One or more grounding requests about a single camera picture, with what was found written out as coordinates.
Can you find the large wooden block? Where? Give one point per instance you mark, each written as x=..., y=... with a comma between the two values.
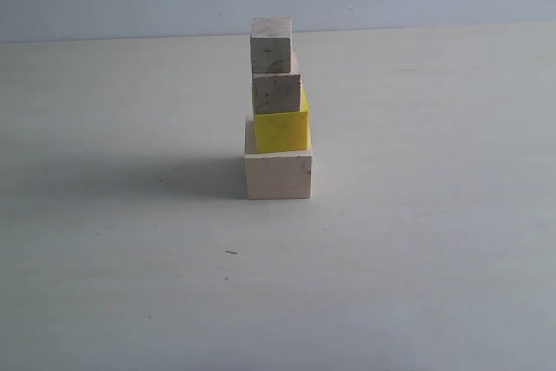
x=279, y=175

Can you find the yellow cube block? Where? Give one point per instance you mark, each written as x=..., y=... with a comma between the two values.
x=283, y=131

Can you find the small wooden cube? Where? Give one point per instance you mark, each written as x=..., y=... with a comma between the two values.
x=277, y=92
x=271, y=45

